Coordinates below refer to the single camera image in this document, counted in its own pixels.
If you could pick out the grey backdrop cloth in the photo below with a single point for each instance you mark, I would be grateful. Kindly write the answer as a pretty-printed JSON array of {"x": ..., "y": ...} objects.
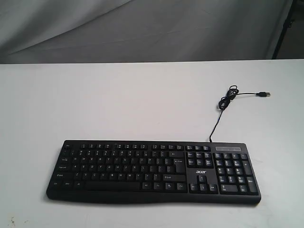
[{"x": 118, "y": 31}]

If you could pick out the black acer keyboard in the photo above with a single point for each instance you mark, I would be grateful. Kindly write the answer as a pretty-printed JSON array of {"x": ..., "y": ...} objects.
[{"x": 104, "y": 171}]

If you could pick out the black stand pole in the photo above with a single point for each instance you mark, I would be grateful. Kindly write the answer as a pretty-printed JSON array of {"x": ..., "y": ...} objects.
[{"x": 287, "y": 24}]

